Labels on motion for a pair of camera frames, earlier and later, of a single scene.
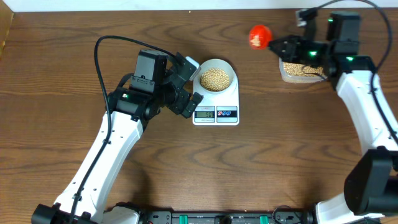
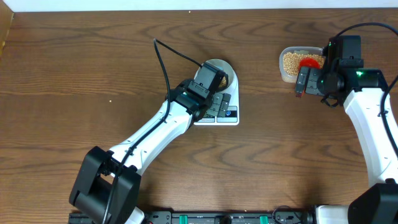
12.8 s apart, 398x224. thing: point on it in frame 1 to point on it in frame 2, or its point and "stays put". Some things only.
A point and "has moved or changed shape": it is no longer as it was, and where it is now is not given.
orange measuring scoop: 264,35 has moved or changed shape
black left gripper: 181,96 to 217,99
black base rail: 285,215 stays put
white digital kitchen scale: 222,109 stays put
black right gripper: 292,50 to 313,76
